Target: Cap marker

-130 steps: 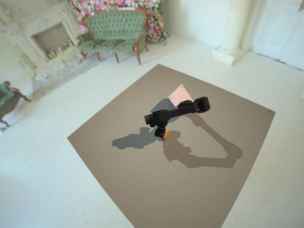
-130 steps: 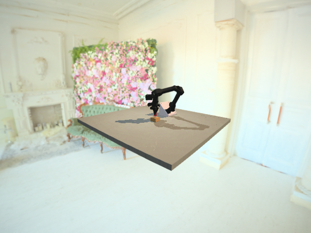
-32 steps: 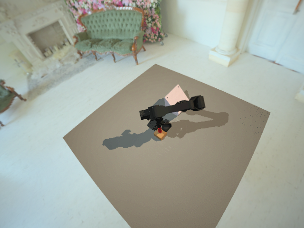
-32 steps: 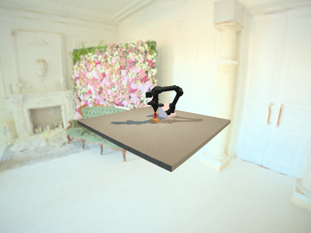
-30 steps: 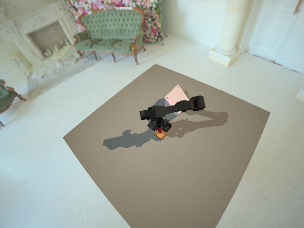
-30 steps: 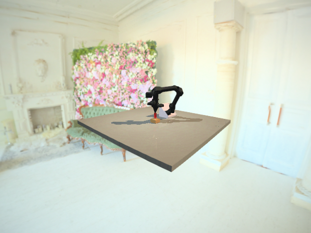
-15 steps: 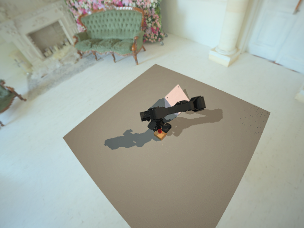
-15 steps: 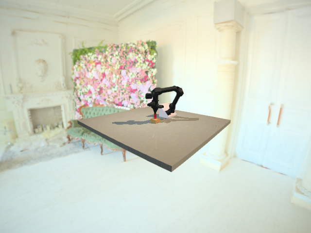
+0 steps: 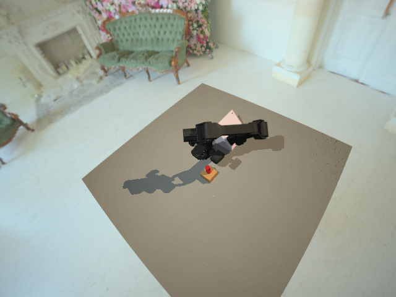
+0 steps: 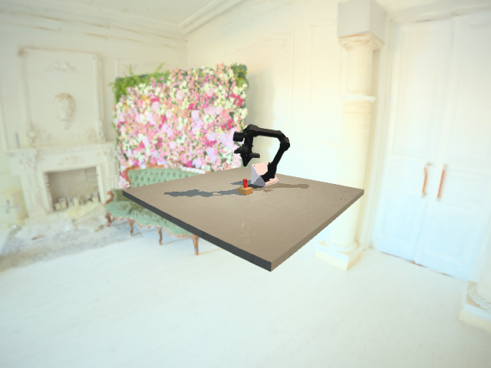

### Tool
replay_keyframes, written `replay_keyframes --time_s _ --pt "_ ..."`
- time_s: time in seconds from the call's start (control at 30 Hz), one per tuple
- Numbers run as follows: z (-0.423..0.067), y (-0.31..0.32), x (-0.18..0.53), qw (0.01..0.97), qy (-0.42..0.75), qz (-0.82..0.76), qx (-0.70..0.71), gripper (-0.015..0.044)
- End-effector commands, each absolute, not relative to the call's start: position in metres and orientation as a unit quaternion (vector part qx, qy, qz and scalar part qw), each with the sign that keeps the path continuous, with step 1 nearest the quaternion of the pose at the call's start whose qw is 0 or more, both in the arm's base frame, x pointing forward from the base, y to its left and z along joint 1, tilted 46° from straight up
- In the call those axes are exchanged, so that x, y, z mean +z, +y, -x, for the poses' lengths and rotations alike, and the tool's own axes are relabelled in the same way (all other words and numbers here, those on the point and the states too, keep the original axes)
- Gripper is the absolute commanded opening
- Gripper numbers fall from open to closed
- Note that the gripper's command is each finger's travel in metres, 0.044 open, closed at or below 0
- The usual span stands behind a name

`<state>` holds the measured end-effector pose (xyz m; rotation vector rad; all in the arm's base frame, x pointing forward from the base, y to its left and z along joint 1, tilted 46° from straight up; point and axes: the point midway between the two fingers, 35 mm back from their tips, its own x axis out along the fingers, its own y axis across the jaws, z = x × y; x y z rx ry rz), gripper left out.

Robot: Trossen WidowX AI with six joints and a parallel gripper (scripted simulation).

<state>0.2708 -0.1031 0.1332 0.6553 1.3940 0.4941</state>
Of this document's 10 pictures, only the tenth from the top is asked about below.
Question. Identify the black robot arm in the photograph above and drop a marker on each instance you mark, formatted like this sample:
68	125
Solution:
252	131

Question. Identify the tan square block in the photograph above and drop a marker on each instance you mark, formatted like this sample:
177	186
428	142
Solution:
244	191

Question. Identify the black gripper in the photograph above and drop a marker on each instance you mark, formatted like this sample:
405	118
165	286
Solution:
246	157

